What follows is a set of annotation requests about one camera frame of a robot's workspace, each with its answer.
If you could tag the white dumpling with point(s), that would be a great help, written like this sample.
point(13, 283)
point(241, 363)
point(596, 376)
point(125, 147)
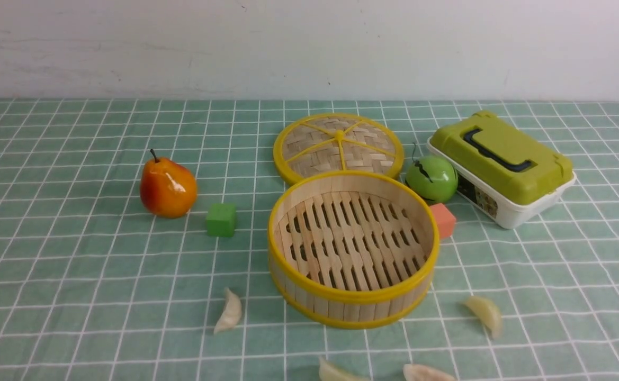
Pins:
point(231, 313)
point(419, 372)
point(328, 371)

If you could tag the yellowish dumpling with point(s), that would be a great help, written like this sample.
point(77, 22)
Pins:
point(487, 312)

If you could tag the woven bamboo steamer lid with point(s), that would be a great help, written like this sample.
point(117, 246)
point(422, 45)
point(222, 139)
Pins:
point(331, 142)

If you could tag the bamboo steamer tray yellow rim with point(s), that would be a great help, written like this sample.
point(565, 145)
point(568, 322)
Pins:
point(352, 249)

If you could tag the green foam cube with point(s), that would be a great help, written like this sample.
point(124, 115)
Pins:
point(221, 220)

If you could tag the green toy apple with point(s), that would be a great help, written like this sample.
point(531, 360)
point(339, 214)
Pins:
point(432, 178)

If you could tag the orange foam cube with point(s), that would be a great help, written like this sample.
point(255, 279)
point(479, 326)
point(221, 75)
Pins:
point(445, 220)

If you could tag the orange red toy pear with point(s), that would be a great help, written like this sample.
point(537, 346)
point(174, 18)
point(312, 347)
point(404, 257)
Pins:
point(166, 188)

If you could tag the white box green lid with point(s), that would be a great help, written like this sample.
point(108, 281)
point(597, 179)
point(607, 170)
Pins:
point(504, 172)

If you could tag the green checkered tablecloth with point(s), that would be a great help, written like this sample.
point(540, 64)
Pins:
point(95, 287)

